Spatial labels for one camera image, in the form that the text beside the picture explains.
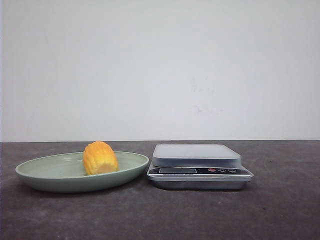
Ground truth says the green oval plate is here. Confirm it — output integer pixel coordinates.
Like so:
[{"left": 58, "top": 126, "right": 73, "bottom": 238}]
[{"left": 15, "top": 151, "right": 149, "bottom": 193}]

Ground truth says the yellow corn cob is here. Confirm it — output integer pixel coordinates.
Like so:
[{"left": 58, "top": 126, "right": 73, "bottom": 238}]
[{"left": 82, "top": 141, "right": 119, "bottom": 175}]

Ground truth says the silver digital kitchen scale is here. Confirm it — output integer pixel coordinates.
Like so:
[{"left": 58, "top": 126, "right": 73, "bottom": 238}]
[{"left": 146, "top": 143, "right": 254, "bottom": 190}]

